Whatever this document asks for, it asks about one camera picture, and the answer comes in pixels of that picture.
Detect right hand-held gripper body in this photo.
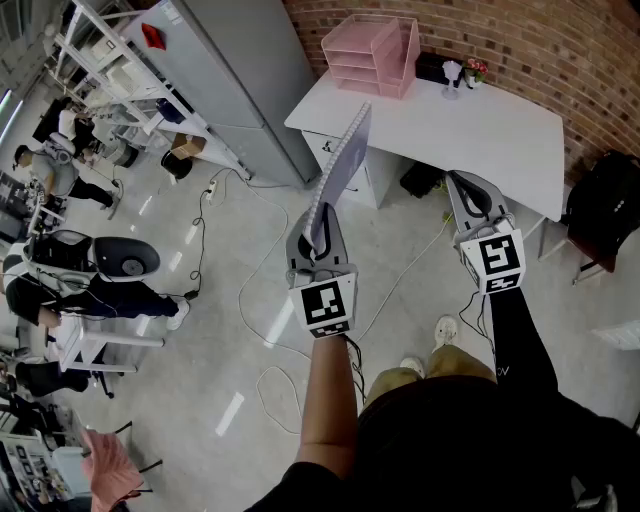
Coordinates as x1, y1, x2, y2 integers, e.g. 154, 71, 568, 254
453, 213, 527, 296

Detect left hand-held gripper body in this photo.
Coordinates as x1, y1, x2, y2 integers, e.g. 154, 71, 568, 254
286, 255, 360, 341

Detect lilac spiral notebook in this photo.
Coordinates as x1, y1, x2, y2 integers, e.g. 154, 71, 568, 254
299, 101, 372, 251

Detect pink mesh file tray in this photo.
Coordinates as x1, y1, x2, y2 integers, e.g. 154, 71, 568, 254
320, 13, 420, 100

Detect person's right forearm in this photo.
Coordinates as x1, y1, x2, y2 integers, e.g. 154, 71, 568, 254
487, 287, 566, 401

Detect person's left forearm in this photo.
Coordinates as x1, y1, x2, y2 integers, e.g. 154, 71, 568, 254
295, 333, 359, 479

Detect white drawer cabinet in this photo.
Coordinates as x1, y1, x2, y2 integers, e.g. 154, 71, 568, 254
301, 129, 401, 210

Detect person's right white shoe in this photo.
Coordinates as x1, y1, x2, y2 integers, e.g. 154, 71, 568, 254
432, 314, 460, 354

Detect brown chair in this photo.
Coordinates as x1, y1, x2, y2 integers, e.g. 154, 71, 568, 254
537, 214, 619, 287

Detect person's khaki trousers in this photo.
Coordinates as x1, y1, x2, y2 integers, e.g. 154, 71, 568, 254
362, 344, 496, 416

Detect black backpack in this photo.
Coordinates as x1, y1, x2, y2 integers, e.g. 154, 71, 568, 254
564, 149, 640, 261

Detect potted pink flowers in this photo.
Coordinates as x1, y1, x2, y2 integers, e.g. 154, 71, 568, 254
462, 58, 490, 90

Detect white goblet-shaped ornament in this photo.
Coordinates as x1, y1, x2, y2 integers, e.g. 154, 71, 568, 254
441, 59, 464, 101

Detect black round bin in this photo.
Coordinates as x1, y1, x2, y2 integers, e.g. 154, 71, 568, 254
160, 149, 194, 180

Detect black tissue box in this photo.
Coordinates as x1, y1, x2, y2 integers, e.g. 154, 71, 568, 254
415, 51, 464, 86

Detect cardboard box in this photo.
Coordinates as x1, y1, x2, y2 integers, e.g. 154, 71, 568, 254
170, 132, 207, 161

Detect dark blue bag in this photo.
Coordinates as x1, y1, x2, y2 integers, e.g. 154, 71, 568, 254
155, 98, 186, 125

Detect person's black shirt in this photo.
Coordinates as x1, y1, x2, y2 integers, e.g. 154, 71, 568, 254
244, 374, 640, 512

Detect white work table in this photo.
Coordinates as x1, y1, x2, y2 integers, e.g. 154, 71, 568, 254
49, 314, 166, 374

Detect red item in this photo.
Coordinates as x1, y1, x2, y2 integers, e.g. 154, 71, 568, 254
141, 22, 167, 52

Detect pink chair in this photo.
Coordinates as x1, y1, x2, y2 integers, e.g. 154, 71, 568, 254
79, 427, 164, 512

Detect white floor cable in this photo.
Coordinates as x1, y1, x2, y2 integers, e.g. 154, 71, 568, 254
218, 167, 314, 436

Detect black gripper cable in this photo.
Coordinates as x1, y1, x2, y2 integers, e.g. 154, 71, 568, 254
458, 291, 496, 354
343, 333, 369, 404

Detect black floor cable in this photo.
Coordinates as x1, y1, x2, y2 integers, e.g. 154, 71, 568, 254
183, 167, 224, 301

